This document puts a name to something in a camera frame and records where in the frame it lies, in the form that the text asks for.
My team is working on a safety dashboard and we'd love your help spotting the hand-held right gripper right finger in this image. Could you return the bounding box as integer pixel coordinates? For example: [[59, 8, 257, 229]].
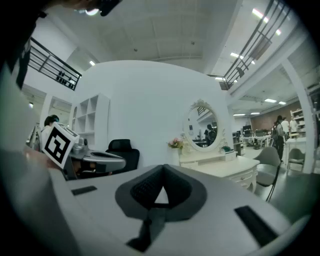
[[134, 164, 311, 256]]

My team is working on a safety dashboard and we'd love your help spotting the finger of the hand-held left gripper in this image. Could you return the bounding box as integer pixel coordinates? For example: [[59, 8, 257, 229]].
[[90, 150, 120, 157], [83, 152, 127, 174]]

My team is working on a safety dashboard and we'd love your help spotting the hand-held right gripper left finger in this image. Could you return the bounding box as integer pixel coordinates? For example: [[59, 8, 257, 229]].
[[48, 164, 165, 256]]

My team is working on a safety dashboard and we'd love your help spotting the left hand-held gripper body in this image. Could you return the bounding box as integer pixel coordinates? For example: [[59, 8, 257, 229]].
[[41, 121, 90, 181]]

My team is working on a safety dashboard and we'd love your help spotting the white dressing table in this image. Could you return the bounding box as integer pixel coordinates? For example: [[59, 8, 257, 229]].
[[178, 149, 261, 194]]

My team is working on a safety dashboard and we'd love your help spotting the person's left forearm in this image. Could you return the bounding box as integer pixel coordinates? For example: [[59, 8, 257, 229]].
[[24, 146, 60, 169]]

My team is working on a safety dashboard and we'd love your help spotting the white table drawer with knob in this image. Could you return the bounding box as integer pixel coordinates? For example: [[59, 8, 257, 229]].
[[228, 169, 259, 188]]

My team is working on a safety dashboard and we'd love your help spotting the black office chair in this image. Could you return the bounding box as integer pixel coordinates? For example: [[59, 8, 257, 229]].
[[104, 138, 141, 174]]

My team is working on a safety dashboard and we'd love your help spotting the white cubby shelf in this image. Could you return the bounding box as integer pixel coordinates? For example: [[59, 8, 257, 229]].
[[71, 93, 111, 148]]

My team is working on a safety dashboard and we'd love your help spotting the pink flower bouquet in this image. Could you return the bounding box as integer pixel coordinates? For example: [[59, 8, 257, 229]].
[[167, 136, 185, 150]]

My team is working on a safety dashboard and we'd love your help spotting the gray shell chair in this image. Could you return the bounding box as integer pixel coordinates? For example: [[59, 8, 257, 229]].
[[286, 148, 306, 172], [253, 146, 283, 202]]

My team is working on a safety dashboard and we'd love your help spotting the black metal railing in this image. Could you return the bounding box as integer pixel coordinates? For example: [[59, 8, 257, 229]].
[[219, 0, 294, 91], [26, 36, 83, 92]]

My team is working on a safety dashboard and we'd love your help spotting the oval white-framed mirror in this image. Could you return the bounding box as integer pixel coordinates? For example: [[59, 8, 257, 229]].
[[183, 98, 228, 153]]

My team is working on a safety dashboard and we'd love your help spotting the white side table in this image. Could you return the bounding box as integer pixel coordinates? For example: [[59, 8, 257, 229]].
[[284, 137, 307, 161]]

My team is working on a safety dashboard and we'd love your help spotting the person's black jacket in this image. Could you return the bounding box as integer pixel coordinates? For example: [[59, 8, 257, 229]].
[[0, 0, 49, 89]]

